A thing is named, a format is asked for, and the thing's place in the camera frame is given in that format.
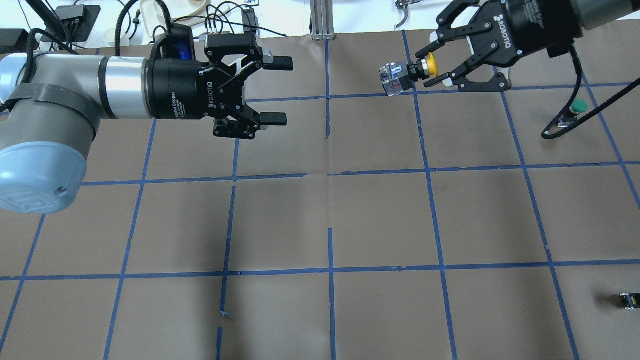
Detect small black switch block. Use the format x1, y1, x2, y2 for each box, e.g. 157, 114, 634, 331
619, 292, 640, 310

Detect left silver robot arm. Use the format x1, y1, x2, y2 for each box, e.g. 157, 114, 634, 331
0, 32, 294, 215

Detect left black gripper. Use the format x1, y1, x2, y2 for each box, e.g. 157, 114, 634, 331
146, 35, 294, 140

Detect yellow push button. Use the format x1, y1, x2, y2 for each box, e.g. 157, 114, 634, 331
378, 52, 439, 97

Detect aluminium frame post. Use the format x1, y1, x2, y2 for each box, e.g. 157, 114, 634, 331
310, 0, 336, 41

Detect black power adapter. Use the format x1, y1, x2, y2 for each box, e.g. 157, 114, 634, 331
241, 7, 259, 38

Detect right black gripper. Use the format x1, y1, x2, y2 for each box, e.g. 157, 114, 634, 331
414, 0, 583, 93

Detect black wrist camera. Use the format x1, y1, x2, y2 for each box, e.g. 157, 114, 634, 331
149, 23, 196, 60

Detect beige plate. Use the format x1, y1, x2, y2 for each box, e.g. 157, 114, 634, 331
138, 0, 211, 34

